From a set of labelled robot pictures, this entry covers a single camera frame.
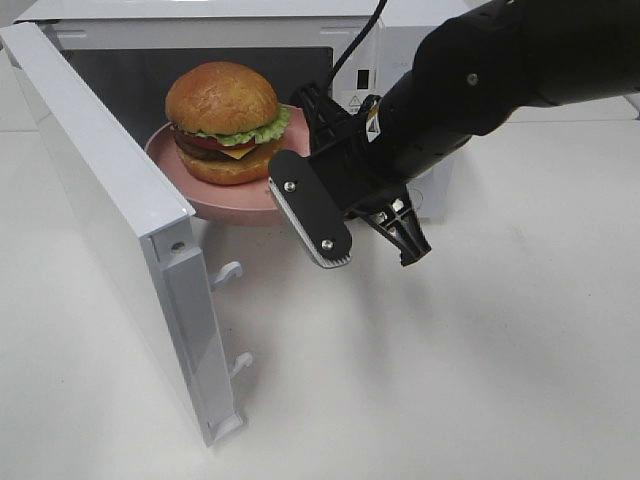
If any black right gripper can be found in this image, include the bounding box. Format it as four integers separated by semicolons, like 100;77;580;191
291;82;431;267

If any round white door button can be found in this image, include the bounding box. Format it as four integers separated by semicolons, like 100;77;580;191
409;187;424;212

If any pink round plate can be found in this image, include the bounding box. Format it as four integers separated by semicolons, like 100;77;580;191
145;124;283;226

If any burger with lettuce and cheese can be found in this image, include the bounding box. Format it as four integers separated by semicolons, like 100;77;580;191
165;61;292;186

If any white microwave door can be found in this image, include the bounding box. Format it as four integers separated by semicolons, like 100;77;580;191
1;23;253;444

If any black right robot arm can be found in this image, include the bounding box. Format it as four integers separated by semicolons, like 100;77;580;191
269;1;639;269

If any white microwave oven body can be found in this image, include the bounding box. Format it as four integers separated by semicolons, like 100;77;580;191
9;1;486;218

